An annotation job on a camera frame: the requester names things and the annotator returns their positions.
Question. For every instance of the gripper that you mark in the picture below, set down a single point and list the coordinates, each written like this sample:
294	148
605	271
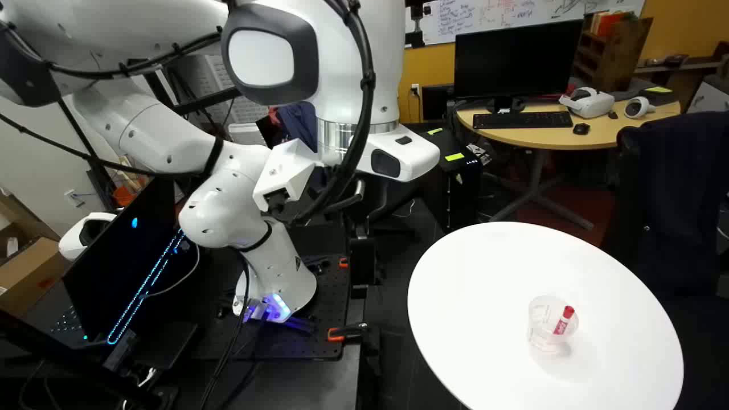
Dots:
348	199

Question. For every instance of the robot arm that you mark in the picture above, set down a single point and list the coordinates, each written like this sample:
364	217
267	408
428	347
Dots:
171	136

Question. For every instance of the clear plastic cup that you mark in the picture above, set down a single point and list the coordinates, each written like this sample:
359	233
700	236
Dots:
541	330

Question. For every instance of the red marker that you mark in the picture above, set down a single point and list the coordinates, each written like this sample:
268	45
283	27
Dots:
562	323

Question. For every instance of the black computer tower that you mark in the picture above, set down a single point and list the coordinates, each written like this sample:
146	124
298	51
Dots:
455	182

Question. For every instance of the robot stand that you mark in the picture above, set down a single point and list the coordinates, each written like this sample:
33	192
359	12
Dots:
296	376

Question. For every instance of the black keyboard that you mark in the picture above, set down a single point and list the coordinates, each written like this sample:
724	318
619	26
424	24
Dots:
521	119

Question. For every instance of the round wooden desk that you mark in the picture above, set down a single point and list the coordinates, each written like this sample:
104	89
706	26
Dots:
547	138

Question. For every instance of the black monitor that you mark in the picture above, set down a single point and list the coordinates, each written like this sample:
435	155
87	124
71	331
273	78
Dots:
515	60

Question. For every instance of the whiteboard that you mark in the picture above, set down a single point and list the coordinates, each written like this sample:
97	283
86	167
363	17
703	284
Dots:
490	17

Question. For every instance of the black laptop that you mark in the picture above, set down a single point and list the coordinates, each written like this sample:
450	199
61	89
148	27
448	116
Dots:
125	267

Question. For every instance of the black computer mouse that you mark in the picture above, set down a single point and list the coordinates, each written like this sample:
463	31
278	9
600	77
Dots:
581	128

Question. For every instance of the white headset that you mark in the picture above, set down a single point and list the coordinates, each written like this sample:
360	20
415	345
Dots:
589	102
77	236

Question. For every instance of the white hand controller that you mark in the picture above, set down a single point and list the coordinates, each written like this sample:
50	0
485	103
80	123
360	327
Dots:
637	107

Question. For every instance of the wooden shelf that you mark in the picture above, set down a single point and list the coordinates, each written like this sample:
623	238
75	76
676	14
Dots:
618	57

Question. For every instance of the office chair with dark jacket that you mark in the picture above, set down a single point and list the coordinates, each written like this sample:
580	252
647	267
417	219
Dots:
672	199

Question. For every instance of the black box with yellow note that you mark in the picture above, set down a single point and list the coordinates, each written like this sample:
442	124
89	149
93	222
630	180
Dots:
658	94

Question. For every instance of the cardboard box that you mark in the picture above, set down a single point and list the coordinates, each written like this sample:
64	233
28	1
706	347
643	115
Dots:
28	276

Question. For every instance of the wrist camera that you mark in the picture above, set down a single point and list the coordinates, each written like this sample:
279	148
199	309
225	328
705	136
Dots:
285	171

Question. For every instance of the camera on mount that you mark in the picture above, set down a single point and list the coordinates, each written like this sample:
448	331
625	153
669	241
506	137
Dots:
417	28

